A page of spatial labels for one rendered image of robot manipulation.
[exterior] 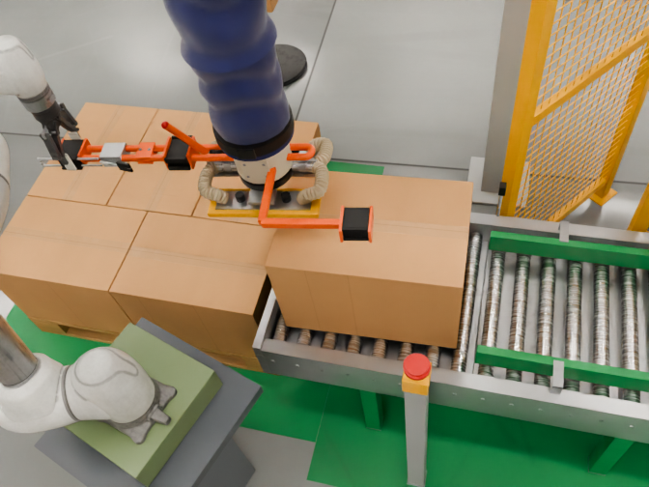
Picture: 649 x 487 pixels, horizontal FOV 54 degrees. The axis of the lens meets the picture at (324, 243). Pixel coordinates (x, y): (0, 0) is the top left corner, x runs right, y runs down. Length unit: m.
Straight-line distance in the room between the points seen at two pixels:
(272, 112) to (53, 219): 1.49
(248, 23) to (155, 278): 1.32
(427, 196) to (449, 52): 2.12
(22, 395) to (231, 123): 0.87
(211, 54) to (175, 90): 2.63
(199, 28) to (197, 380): 1.00
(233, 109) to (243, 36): 0.23
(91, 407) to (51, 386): 0.11
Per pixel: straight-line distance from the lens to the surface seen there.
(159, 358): 2.01
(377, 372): 2.13
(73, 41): 4.90
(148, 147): 2.00
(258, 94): 1.62
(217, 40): 1.49
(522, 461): 2.68
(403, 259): 1.91
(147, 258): 2.62
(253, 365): 2.79
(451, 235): 1.96
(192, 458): 1.96
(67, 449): 2.13
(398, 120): 3.65
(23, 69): 1.87
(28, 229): 2.96
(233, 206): 1.92
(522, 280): 2.37
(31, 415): 1.85
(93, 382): 1.74
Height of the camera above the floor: 2.54
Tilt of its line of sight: 54 degrees down
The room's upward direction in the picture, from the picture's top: 12 degrees counter-clockwise
